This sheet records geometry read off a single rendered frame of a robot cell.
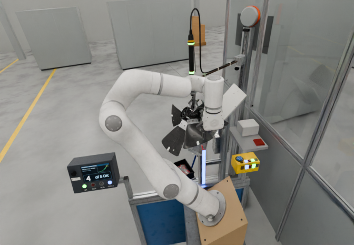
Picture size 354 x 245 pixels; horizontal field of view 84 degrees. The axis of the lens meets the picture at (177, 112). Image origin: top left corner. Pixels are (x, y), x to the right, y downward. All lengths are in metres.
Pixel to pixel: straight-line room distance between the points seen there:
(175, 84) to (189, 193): 0.52
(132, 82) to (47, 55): 7.96
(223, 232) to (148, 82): 0.80
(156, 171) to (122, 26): 6.13
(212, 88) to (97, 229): 2.07
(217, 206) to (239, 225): 0.14
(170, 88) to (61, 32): 7.74
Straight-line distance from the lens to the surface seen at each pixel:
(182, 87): 0.80
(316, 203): 1.72
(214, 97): 0.88
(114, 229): 2.48
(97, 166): 1.28
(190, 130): 1.49
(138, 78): 0.75
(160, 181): 0.88
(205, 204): 1.09
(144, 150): 0.83
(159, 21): 6.95
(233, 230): 1.11
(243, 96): 1.65
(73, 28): 8.33
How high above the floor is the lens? 2.06
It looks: 31 degrees down
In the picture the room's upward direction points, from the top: 4 degrees counter-clockwise
